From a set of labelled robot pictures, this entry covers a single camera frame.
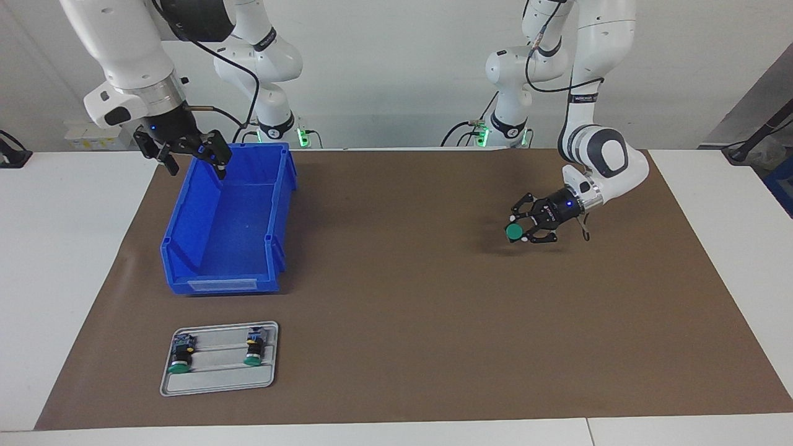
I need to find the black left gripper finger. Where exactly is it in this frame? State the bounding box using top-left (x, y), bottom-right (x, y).
top-left (509, 193), bottom-right (549, 222)
top-left (519, 224), bottom-right (559, 245)

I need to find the brown table mat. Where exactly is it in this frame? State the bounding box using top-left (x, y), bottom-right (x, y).
top-left (34, 147), bottom-right (793, 431)

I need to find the black base cable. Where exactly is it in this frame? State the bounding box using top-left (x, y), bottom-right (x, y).
top-left (440, 93), bottom-right (499, 148)

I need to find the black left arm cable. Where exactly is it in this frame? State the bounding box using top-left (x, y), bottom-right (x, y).
top-left (524, 0), bottom-right (605, 95)

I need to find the black clamp mount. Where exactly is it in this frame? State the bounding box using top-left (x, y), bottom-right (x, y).
top-left (0, 130), bottom-right (33, 169)

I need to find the blue plastic storage bin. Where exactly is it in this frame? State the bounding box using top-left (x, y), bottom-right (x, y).
top-left (160, 142), bottom-right (298, 295)

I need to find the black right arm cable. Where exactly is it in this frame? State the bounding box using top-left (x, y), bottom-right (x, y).
top-left (152, 0), bottom-right (261, 144)

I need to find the black stand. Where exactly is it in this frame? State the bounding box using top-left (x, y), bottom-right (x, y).
top-left (722, 99), bottom-right (793, 165)

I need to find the white box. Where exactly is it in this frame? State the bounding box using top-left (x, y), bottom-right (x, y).
top-left (64, 120), bottom-right (134, 151)

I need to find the blue crate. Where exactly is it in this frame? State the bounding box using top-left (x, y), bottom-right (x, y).
top-left (763, 155), bottom-right (793, 219)

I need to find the grey metal tray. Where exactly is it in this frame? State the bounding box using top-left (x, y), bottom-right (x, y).
top-left (160, 321), bottom-right (279, 397)

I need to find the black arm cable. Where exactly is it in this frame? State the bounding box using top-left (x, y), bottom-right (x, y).
top-left (524, 0), bottom-right (605, 95)
top-left (152, 0), bottom-right (261, 144)

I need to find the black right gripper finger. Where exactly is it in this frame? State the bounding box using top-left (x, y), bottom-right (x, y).
top-left (133, 129), bottom-right (181, 177)
top-left (193, 129), bottom-right (234, 181)

